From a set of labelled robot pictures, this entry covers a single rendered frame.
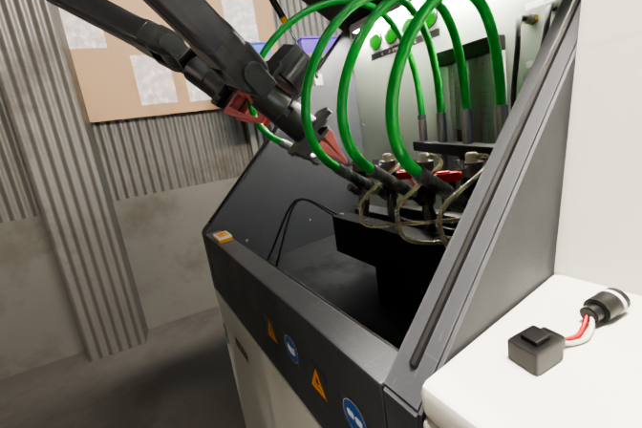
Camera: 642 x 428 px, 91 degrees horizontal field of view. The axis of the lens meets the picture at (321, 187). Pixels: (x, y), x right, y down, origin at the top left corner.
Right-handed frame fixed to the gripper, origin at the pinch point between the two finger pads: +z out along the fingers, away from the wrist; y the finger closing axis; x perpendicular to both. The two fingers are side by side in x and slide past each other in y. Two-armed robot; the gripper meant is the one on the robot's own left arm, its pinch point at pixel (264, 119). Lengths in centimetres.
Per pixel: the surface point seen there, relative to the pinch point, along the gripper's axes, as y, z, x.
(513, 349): -37, 41, 2
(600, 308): -34, 46, -5
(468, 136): -3.9, 34.0, -18.8
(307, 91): -17.4, 10.3, -7.6
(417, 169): -24.6, 29.0, -6.5
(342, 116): -22.4, 17.8, -6.9
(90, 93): 97, -139, 50
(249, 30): 143, -106, -40
